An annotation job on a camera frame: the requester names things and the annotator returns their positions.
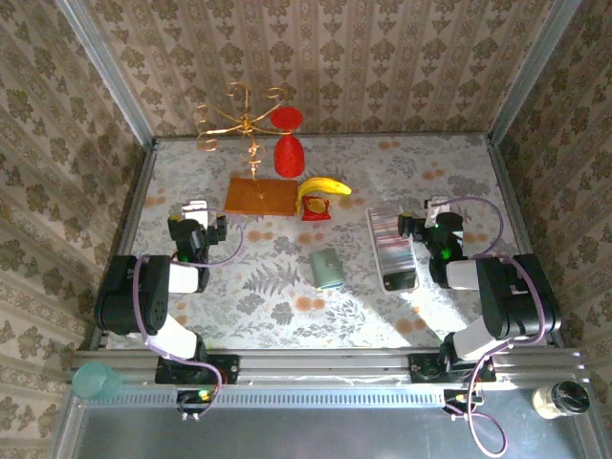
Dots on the pale green card holder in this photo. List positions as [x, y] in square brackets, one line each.
[326, 268]

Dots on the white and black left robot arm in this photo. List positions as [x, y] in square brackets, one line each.
[129, 296]

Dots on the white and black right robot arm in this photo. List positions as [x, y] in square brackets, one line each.
[516, 296]

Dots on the white tray of striped cards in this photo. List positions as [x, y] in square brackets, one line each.
[392, 239]

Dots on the floral patterned tablecloth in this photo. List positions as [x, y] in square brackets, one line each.
[430, 158]

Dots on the yellow banana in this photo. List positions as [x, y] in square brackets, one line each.
[325, 185]

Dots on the red snack bag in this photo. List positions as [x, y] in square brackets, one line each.
[315, 208]

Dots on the red hourglass goblet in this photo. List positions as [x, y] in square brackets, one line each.
[288, 160]

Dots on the teal plastic cup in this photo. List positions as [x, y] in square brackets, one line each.
[93, 380]

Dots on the glass jar black lid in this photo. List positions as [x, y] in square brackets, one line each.
[561, 399]

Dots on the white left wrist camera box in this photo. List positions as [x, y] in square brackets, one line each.
[193, 210]

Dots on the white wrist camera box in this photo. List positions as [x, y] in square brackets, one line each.
[193, 210]
[435, 206]

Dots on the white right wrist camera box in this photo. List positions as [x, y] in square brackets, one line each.
[435, 206]

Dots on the aluminium table side rail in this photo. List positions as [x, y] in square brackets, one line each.
[141, 191]
[502, 181]

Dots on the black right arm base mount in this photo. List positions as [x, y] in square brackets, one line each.
[423, 368]

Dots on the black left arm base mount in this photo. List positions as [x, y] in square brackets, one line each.
[225, 370]

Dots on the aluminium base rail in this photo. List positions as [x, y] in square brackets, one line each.
[325, 365]

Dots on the aluminium frame post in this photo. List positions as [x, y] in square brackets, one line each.
[531, 72]
[110, 76]

